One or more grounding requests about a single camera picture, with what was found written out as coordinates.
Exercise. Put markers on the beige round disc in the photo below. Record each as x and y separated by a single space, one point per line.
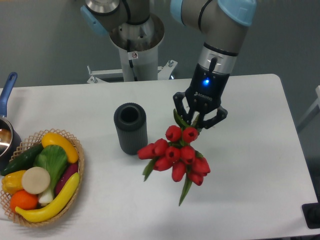
35 180

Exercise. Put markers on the dark grey ribbed vase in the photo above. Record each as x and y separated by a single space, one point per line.
130 121

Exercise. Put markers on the yellow bell pepper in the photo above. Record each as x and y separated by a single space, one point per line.
12 182

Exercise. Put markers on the white furniture at right edge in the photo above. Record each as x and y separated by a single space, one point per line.
312 111

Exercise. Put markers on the orange fruit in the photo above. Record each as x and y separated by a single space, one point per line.
23 200

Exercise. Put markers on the blue handled saucepan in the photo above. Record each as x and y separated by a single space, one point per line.
9 138

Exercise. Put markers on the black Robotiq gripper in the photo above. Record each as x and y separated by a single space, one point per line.
203 96

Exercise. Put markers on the woven wicker basket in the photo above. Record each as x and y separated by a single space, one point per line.
26 144

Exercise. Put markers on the green bok choy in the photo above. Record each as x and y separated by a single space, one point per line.
52 158

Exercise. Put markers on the red tulip bouquet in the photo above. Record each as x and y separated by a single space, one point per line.
176 153

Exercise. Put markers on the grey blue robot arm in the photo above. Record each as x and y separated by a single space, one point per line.
137 34

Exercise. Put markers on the yellow banana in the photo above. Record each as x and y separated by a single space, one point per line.
56 206

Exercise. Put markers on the black device at edge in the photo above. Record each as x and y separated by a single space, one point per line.
311 212

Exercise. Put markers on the purple sweet potato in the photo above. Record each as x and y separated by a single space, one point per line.
70 170

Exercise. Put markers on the green cucumber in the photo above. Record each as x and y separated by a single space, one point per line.
23 161

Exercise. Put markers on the yellow squash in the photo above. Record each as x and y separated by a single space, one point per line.
52 138

